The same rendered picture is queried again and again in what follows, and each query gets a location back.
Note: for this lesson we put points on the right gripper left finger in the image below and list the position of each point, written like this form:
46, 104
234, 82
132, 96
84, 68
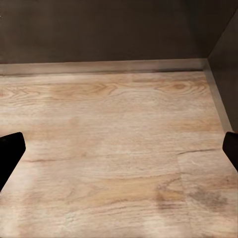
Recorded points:
12, 147

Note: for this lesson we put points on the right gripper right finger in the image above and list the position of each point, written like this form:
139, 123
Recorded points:
230, 147

